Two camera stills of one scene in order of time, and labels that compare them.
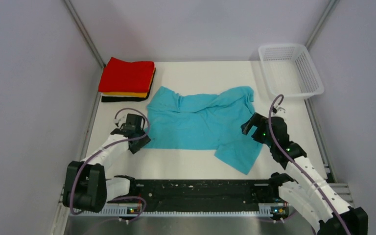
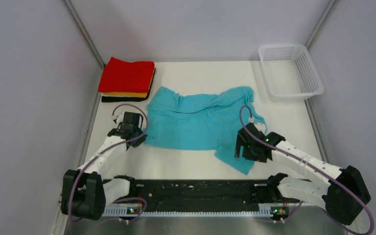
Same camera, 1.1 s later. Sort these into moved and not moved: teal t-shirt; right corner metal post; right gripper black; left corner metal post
Moved: right gripper black
Not moved: right corner metal post; teal t-shirt; left corner metal post
